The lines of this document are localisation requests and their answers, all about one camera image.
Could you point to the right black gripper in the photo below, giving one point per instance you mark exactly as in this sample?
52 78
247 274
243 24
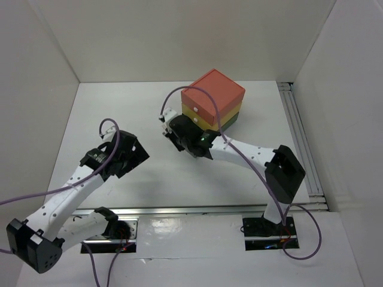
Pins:
173 132

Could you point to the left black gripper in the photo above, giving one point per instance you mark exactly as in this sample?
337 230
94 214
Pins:
138 155

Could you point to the yellow drawer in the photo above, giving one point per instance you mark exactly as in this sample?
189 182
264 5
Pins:
204 125

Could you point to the green bottom drawer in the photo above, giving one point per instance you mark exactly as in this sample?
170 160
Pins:
230 122

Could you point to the red top drawer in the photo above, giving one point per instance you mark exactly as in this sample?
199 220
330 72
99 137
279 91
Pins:
211 93

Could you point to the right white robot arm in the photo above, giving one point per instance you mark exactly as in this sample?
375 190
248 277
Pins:
279 169

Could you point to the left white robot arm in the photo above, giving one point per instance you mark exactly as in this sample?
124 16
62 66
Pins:
41 238

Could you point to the three-drawer organizer box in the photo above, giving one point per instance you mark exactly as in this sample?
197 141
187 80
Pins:
211 93

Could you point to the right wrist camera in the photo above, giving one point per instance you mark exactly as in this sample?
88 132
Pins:
165 119

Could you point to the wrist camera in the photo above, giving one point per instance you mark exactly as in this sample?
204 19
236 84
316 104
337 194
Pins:
107 136
165 119

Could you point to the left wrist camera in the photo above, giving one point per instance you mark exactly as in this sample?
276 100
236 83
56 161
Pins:
107 136

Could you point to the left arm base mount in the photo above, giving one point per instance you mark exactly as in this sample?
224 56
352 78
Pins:
124 239

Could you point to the aluminium rail front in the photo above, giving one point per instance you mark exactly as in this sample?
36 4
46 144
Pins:
197 210

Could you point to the aluminium rail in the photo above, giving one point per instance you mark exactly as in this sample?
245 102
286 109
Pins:
317 198
197 210

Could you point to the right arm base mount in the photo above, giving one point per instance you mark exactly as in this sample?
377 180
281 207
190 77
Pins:
261 235

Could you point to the aluminium rail right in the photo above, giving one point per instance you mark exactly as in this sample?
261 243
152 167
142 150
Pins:
317 198

